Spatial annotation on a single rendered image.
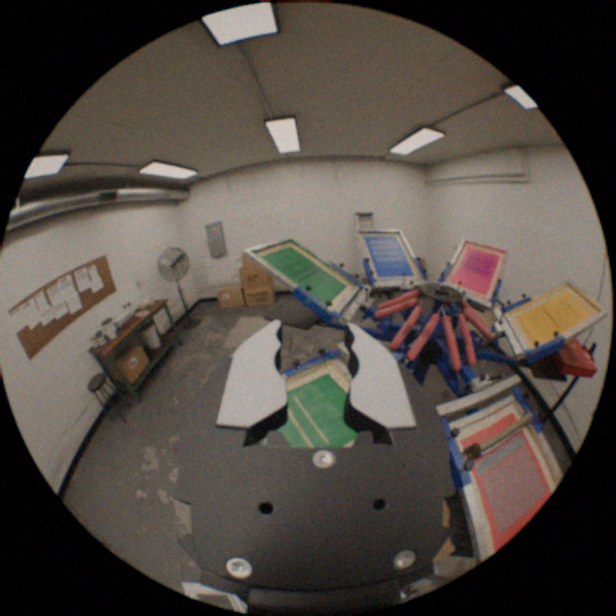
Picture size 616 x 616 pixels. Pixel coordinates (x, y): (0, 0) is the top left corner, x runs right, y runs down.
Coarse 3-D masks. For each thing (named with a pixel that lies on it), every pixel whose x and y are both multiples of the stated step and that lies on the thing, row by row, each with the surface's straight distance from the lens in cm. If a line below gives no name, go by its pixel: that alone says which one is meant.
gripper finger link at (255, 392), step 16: (256, 336) 11; (272, 336) 11; (240, 352) 10; (256, 352) 10; (272, 352) 10; (240, 368) 9; (256, 368) 9; (272, 368) 9; (240, 384) 9; (256, 384) 9; (272, 384) 9; (224, 400) 8; (240, 400) 8; (256, 400) 8; (272, 400) 8; (224, 416) 8; (240, 416) 8; (256, 416) 8; (272, 416) 8; (256, 432) 8
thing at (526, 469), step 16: (512, 416) 128; (496, 432) 115; (528, 448) 125; (512, 464) 114; (528, 464) 121; (528, 480) 119; (544, 480) 128; (528, 496) 117; (544, 496) 126; (528, 512) 117
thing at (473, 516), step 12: (492, 408) 116; (516, 408) 133; (468, 420) 104; (480, 420) 113; (540, 432) 131; (540, 444) 130; (552, 456) 132; (552, 468) 131; (468, 492) 91; (468, 504) 91; (468, 516) 93; (480, 516) 94; (480, 528) 94; (480, 540) 95; (480, 552) 96
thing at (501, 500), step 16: (480, 432) 109; (496, 448) 110; (480, 480) 100; (496, 480) 105; (512, 480) 111; (496, 496) 104; (512, 496) 110; (496, 512) 103; (512, 512) 109; (496, 528) 104; (512, 528) 110; (496, 544) 105
